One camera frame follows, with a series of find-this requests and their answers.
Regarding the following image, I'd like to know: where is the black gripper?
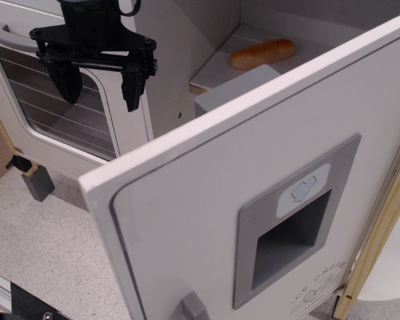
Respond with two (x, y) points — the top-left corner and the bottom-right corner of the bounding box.
(29, 1), (157, 112)

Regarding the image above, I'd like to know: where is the white toy fridge door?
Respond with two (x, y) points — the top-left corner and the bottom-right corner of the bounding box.
(79, 15), (400, 319)

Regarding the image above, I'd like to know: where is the grey box inside fridge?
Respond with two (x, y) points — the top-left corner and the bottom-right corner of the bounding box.
(195, 65), (281, 118)

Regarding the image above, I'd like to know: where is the white fridge shelf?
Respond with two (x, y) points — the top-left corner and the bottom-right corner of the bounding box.
(190, 24), (365, 92)

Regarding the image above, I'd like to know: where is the white oven door with window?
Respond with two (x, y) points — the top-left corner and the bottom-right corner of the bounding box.
(0, 44), (151, 177)

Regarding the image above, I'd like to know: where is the grey cabinet foot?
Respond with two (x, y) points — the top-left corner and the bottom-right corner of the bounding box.
(22, 167), (55, 202)

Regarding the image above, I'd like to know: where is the toy bread loaf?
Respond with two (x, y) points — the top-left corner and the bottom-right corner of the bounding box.
(229, 39), (296, 71)

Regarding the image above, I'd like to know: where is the grey ice dispenser panel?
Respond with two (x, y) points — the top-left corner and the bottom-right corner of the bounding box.
(233, 133), (361, 310)

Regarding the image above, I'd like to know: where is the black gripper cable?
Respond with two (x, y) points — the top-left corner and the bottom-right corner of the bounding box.
(115, 0), (143, 17)

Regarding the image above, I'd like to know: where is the grey oven door handle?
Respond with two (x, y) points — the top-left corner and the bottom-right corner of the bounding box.
(0, 22), (38, 53)

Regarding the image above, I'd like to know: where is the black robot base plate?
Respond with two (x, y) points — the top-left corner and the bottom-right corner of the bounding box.
(0, 282), (69, 319)

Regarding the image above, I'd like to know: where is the grey fridge door handle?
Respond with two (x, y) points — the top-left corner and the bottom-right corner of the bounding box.
(181, 291), (210, 320)

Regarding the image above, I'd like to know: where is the light wooden cabinet post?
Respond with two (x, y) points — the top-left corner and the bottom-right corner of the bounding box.
(333, 166), (400, 319)

